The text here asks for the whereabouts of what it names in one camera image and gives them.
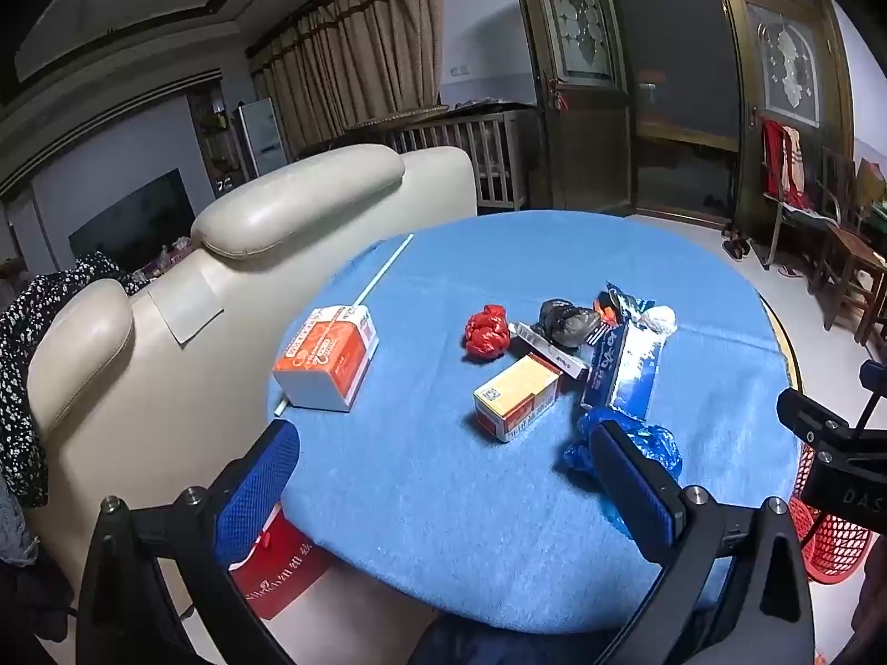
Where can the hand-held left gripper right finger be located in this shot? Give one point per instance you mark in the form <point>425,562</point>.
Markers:
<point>634,492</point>

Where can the white plastic bag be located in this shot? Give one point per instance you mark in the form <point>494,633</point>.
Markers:
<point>660,318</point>

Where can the red mesh basket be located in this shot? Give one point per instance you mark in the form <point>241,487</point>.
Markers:
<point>831,554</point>

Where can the orange and white box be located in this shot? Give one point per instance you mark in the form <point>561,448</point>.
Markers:
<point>322,360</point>

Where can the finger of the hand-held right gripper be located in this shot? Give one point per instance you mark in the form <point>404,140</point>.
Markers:
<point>811,419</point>
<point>876,377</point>

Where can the person's dark clothing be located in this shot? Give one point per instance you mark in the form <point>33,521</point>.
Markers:
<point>499,644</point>

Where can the cream leather sofa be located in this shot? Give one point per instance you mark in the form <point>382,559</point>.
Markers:
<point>298,208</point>

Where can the white air conditioner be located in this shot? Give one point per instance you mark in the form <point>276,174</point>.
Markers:
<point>265,138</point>

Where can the thin white stick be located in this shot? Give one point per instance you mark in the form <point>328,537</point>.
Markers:
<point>388,267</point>

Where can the blue foil carton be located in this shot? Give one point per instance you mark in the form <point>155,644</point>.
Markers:
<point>627,367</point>

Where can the small brown cardboard box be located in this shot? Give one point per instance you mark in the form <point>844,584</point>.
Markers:
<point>873,183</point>

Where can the wooden stool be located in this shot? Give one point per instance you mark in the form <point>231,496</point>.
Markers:
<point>856,263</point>

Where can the blue plastic bag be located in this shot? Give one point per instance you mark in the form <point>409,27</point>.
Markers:
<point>658,447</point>

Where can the blue tablecloth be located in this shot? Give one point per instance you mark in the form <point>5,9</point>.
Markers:
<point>450,519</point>

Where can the metal chair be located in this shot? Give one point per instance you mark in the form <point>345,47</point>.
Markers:
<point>797,218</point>

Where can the small yellow red box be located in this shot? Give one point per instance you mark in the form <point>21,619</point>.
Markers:
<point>516,398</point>

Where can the red plastic bag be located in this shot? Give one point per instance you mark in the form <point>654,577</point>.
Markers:
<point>487,332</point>

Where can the orange wrapper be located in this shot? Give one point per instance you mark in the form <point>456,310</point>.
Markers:
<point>606,315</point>

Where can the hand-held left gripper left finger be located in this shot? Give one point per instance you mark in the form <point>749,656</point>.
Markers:
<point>256,492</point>

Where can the pink slipper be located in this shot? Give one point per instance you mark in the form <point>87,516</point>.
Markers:
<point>791,271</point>

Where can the black plastic bag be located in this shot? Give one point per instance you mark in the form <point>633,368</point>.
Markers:
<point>565,322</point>

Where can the narrow white box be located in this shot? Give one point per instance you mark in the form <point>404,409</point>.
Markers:
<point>547,350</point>

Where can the black floral cloth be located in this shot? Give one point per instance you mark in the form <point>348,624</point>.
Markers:
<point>21,374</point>

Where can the grey patch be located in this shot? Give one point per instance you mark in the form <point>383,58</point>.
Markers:
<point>186,305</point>

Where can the wooden armchair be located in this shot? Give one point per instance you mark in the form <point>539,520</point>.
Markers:
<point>838,183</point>

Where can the brown glass panel door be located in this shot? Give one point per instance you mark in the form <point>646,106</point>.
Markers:
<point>575,48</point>
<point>790,62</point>

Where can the wooden crib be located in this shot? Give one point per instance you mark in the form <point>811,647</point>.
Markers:
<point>485,152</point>

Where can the red paper bag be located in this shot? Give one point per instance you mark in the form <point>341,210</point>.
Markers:
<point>281,575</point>

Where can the beige curtain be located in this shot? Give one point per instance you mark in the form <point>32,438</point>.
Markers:
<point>353,55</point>

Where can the flat television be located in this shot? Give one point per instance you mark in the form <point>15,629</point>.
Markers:
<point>138,211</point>

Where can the blue snack wrapper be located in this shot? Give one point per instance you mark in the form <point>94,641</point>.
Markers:
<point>627,301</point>

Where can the red cloth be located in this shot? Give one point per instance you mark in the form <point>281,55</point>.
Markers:
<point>779,159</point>

